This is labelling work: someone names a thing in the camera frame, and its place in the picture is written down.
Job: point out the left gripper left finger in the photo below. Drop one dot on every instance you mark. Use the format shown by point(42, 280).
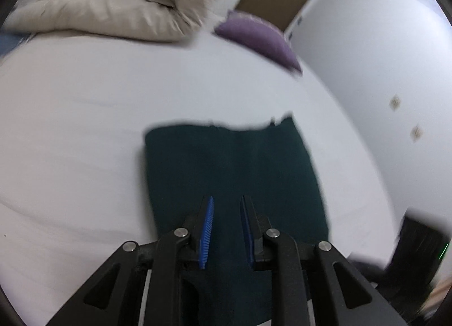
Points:
point(142, 283)

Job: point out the white bed sheet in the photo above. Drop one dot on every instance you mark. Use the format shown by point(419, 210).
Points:
point(74, 110)

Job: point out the purple cushion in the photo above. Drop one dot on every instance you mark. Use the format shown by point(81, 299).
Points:
point(260, 36)

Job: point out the black box with green light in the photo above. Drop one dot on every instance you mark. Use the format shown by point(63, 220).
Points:
point(407, 279)

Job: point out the wall socket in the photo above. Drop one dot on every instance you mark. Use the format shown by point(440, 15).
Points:
point(416, 133)
point(395, 102)

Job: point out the dark green sweater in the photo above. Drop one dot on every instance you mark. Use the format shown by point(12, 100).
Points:
point(185, 163)

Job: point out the far wall socket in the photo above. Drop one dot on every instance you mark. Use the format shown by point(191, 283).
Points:
point(395, 102)

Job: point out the blue pillow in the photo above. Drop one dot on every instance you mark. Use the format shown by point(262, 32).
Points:
point(9, 41)

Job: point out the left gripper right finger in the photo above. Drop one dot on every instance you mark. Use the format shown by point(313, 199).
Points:
point(311, 284)

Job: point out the near wall socket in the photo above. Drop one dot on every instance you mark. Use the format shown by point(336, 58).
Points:
point(416, 133)

